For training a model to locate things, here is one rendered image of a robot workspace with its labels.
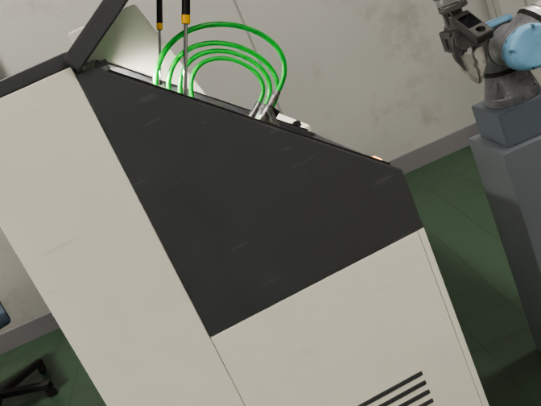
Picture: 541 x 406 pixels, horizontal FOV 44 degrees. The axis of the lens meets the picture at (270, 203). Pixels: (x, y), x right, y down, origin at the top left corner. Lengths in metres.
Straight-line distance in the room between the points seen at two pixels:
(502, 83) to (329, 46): 2.28
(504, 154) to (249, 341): 0.86
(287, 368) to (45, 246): 0.64
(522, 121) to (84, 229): 1.19
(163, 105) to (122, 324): 0.50
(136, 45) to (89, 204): 0.79
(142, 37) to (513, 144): 1.13
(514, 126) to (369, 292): 0.63
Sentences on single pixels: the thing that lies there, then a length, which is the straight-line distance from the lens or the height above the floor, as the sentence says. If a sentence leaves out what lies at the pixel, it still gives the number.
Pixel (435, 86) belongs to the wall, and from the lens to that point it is 4.34.
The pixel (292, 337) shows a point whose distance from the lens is 1.64.
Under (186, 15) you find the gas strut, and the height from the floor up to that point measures 1.47.
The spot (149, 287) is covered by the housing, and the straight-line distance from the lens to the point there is 1.53.
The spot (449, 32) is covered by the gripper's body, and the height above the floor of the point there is 1.17.
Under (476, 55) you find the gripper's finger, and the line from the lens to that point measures 1.80.
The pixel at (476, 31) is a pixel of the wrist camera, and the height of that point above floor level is 1.16.
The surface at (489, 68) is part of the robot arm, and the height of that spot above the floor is 1.01.
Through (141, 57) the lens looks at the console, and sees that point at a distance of 2.13.
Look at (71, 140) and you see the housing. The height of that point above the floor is 1.34.
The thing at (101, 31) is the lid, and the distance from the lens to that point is 1.41.
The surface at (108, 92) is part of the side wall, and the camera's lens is 1.43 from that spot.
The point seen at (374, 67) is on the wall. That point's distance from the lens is 4.20.
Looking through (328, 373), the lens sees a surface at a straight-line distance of 1.71.
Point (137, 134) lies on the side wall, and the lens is 1.44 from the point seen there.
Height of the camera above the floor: 1.49
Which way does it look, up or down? 18 degrees down
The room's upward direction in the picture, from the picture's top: 24 degrees counter-clockwise
